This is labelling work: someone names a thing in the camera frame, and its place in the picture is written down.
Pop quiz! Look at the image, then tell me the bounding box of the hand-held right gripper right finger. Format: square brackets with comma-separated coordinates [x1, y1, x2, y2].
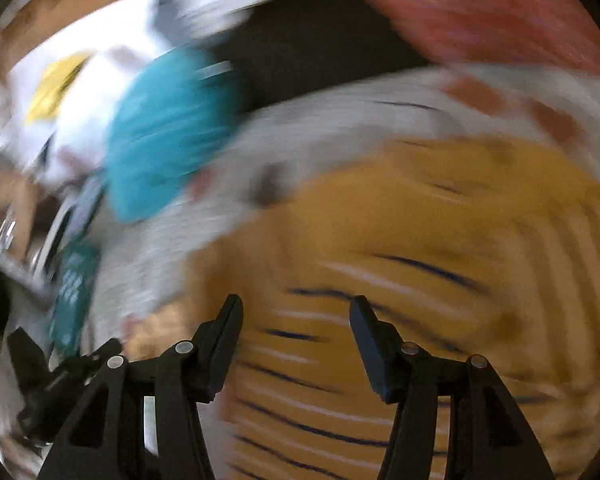
[349, 295, 556, 480]

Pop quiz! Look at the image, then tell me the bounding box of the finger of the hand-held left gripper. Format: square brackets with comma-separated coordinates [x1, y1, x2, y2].
[75, 337, 123, 386]

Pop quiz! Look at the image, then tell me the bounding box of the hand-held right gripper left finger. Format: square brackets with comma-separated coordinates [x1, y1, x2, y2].
[37, 294, 244, 480]

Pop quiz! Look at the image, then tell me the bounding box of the mustard striped garment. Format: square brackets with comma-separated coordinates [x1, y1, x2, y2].
[125, 140, 600, 480]

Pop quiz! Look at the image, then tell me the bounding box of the white garment with yellow print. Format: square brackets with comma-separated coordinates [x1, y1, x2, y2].
[7, 0, 181, 186]

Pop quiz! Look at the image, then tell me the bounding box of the teal garment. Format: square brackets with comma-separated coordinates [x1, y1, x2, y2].
[104, 46, 243, 224]

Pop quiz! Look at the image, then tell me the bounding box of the white patterned garment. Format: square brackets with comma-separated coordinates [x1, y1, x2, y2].
[85, 65, 600, 341]

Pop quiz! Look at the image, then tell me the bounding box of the black garment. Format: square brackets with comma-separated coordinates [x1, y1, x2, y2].
[220, 0, 441, 116]

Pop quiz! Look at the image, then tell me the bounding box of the red knitted garment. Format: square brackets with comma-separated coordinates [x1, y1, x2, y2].
[325, 0, 600, 91]

